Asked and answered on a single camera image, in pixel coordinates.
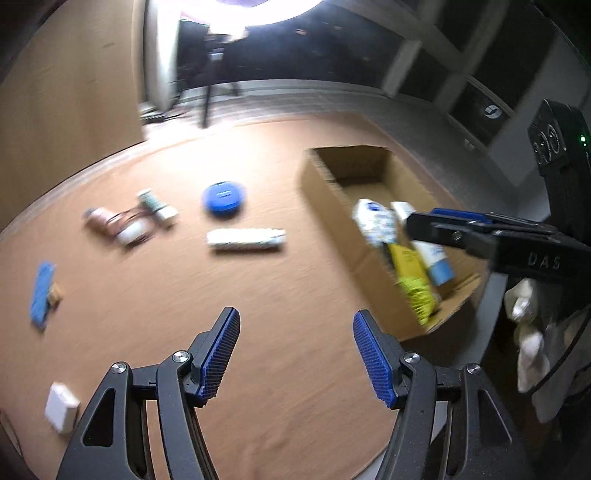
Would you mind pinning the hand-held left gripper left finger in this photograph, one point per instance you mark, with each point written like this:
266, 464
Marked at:
219, 355

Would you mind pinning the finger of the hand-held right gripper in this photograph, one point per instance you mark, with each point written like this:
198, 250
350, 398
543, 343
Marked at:
443, 233
461, 214

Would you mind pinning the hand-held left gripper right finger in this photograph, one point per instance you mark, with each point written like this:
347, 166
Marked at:
374, 355

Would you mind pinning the white bottle blue cap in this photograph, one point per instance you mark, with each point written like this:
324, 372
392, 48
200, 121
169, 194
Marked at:
436, 263

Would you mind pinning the patterned tissue pack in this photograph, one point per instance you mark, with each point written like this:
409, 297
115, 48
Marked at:
374, 221

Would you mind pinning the yellow shuttlecock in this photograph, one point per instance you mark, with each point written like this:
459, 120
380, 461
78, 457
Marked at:
418, 300

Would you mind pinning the cardboard box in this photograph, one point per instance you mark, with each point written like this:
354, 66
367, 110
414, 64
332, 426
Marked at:
341, 240

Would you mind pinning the patterned white tube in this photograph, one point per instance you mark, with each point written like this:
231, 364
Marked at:
244, 239

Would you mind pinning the blue round tape measure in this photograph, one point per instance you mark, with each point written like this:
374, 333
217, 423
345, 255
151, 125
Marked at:
224, 198

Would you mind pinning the white charger cube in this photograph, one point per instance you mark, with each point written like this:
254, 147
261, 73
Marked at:
62, 406

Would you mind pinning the white cloth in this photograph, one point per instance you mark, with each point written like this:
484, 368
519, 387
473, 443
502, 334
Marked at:
526, 350

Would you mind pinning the green and white tube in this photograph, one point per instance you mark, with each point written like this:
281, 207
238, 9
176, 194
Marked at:
157, 207

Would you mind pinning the small wooden block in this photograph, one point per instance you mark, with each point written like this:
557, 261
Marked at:
55, 295

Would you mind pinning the blue phone stand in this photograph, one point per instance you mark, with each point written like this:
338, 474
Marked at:
42, 295

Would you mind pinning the black tripod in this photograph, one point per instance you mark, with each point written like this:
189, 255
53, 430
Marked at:
206, 106

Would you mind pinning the large light wooden board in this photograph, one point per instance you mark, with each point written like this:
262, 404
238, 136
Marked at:
69, 92

